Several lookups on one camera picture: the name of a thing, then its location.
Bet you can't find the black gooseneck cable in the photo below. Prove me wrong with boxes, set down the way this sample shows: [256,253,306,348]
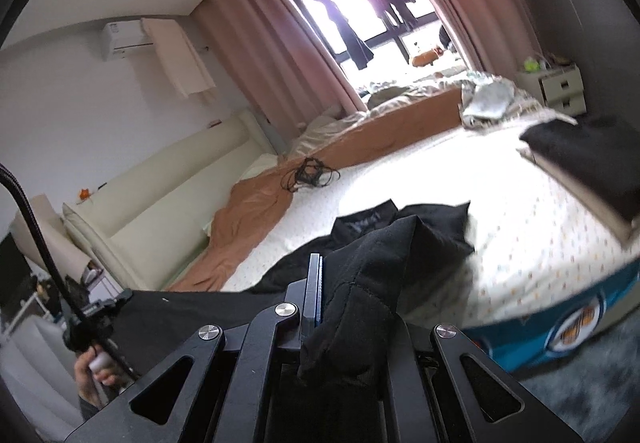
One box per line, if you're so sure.
[0,163,138,379]

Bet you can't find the dark hanging trousers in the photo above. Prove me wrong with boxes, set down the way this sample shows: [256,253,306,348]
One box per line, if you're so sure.
[320,0,375,71]

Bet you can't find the tangle of black cables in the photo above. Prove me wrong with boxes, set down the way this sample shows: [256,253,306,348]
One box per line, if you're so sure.
[281,157,341,191]

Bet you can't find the dark framed window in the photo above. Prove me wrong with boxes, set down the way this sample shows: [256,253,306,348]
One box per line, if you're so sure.
[290,0,468,84]

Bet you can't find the folded black garment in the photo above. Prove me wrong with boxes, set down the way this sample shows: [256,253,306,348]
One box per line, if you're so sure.
[519,115,640,224]

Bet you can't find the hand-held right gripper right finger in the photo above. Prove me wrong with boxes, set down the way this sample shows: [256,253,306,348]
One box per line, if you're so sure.
[410,322,586,443]

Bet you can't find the white air conditioner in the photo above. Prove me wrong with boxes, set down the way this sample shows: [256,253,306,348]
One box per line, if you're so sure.
[102,20,155,62]

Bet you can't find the black button shirt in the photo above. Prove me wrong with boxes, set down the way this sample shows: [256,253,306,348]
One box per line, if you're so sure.
[117,203,476,384]

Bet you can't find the folded beige garment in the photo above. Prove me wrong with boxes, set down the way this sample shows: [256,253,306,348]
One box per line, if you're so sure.
[517,143,640,249]

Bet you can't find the crumpled light patterned quilt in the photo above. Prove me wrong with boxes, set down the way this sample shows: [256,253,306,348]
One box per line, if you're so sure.
[457,73,576,128]

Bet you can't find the person's left hand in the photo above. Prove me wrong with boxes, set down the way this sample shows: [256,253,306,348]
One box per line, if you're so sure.
[74,350,123,410]

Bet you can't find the cream padded headboard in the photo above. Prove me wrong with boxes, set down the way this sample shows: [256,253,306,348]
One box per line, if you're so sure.
[62,110,278,291]

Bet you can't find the orange cushion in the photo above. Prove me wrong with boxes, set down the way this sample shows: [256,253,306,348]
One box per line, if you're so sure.
[411,49,443,68]

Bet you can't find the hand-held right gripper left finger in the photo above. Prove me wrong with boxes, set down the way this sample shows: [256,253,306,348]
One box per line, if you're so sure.
[65,252,326,443]

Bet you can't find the bed with dotted sheet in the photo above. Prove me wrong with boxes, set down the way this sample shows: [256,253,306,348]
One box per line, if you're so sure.
[165,123,640,374]

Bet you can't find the beige satin quilt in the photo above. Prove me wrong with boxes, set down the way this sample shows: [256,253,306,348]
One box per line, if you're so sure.
[290,78,471,158]

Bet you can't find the white hanging cloth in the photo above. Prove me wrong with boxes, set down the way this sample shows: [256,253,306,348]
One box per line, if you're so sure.
[142,18,217,100]

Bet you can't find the white nightstand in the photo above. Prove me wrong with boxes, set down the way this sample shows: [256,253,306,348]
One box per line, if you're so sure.
[517,63,586,116]

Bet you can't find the orange-brown blanket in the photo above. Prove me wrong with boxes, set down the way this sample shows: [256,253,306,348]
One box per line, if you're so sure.
[167,85,466,291]

